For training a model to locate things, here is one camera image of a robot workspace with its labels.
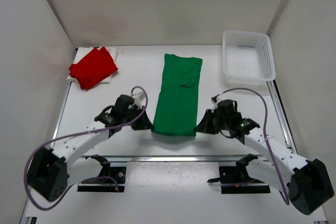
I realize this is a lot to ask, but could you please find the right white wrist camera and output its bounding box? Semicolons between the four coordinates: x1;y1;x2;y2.
211;96;222;110

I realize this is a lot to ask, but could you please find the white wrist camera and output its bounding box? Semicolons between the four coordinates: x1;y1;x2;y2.
211;96;222;110
131;91;145;107

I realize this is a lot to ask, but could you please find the white plastic basket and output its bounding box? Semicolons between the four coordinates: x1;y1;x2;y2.
222;30;276;86

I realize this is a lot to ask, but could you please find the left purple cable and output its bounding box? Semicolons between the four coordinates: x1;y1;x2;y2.
23;86;149;211

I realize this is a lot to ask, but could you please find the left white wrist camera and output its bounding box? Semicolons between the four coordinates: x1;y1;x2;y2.
131;91;145;107

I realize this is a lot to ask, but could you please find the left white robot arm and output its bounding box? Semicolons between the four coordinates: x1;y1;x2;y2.
24;91;154;202

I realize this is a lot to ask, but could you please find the green t shirt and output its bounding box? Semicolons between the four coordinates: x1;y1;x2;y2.
152;54;203;137

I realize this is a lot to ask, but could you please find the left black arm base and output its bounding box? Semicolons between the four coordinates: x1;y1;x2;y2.
77;155;127;193

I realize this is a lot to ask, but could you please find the white t shirt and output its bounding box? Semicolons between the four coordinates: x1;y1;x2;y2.
67;46;118;84

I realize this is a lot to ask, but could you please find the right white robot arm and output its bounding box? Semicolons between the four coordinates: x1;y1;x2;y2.
194;98;334;215

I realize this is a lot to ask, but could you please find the red t shirt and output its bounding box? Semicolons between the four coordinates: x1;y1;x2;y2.
69;47;118;91

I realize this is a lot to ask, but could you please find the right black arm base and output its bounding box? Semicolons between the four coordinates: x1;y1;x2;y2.
207;154;270;194

